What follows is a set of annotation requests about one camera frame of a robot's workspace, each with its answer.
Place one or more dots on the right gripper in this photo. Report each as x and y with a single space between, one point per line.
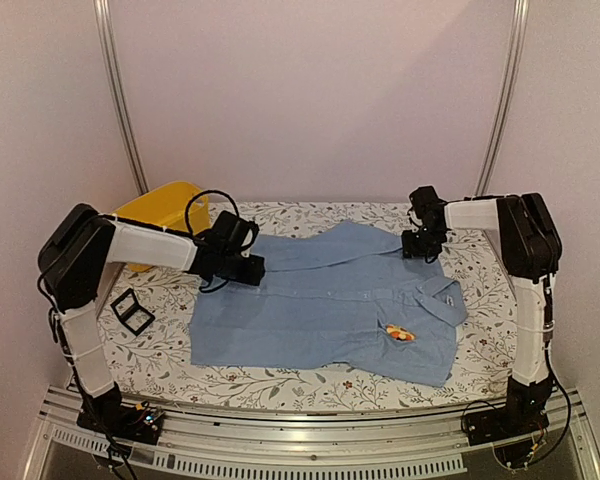
411 249

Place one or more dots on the yellow plastic basket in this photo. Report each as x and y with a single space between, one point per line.
165 207

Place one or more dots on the left aluminium corner post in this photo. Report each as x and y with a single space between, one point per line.
114 77

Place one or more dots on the yellow orange flower brooch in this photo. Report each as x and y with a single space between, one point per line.
399 333

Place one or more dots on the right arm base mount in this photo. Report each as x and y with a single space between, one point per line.
484 423

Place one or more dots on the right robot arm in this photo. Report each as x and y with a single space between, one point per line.
530 250

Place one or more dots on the right aluminium corner post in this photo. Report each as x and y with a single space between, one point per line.
511 69

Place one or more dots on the black brooch case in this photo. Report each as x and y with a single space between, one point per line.
131 314

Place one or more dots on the blue button-up shirt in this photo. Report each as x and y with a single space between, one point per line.
327 299

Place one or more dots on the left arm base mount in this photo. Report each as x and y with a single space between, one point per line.
140 423

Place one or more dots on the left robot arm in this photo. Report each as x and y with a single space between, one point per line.
73 260

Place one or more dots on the aluminium corner post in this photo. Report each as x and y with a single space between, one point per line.
511 69
114 77

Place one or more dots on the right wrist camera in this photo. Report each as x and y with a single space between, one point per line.
429 208

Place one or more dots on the aluminium front rail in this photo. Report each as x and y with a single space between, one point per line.
202 442

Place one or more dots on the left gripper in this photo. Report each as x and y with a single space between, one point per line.
256 272

